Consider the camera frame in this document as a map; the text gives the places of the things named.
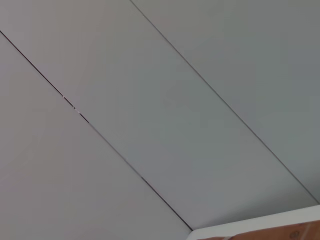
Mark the brown cardboard box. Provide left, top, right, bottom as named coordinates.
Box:
left=197, top=219, right=320, bottom=240

